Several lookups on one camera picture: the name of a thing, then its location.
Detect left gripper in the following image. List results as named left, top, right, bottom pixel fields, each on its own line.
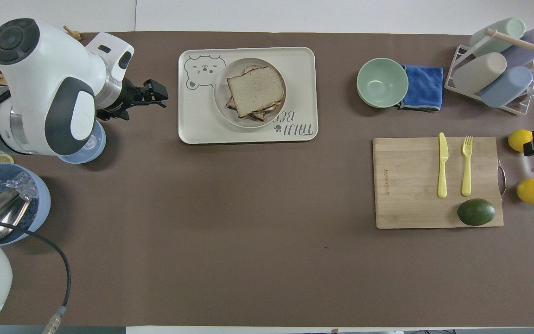
left=96, top=79, right=169, bottom=122

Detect translucent white plate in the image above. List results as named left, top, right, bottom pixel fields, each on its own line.
left=214, top=58, right=287, bottom=129

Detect sandwich top bread slice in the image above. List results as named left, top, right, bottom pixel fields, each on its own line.
left=227, top=66, right=286, bottom=118

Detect sandwich bottom with filling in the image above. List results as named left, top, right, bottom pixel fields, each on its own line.
left=226, top=64, right=286, bottom=122

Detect cream tray with bear print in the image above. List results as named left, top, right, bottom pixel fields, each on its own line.
left=178, top=47, right=318, bottom=144

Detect blue cup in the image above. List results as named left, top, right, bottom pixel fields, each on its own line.
left=479, top=66, right=533, bottom=108

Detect yellow plastic fork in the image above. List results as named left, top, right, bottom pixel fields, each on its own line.
left=461, top=135, right=474, bottom=197

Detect light blue translucent bowl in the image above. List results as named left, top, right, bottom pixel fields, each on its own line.
left=57, top=119, right=107, bottom=164

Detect avocado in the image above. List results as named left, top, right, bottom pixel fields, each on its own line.
left=457, top=199, right=496, bottom=226

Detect beige cup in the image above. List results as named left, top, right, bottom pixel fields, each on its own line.
left=453, top=52, right=507, bottom=96

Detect purple cup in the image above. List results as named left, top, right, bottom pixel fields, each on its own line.
left=501, top=26, right=534, bottom=68

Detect wooden rod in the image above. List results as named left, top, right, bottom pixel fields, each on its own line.
left=485, top=29, right=534, bottom=61

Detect yellow plastic knife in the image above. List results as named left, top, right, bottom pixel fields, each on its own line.
left=438, top=132, right=449, bottom=199

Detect green cup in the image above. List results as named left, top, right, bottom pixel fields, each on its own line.
left=470, top=18, right=526, bottom=57

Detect blue cloth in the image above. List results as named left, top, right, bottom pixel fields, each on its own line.
left=399, top=64, right=444, bottom=112

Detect bamboo cutting board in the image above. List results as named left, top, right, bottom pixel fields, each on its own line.
left=372, top=136, right=507, bottom=229

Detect blue ice bucket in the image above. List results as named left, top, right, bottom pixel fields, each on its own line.
left=0, top=162, right=51, bottom=245

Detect ice cubes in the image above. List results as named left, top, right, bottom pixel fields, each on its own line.
left=0, top=172, right=38, bottom=201

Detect green bowl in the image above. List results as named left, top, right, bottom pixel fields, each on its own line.
left=356, top=58, right=409, bottom=109

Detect white wire cup rack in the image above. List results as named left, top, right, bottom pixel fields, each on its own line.
left=444, top=29, right=534, bottom=116

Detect black cable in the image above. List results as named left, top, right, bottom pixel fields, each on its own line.
left=0, top=215, right=72, bottom=334

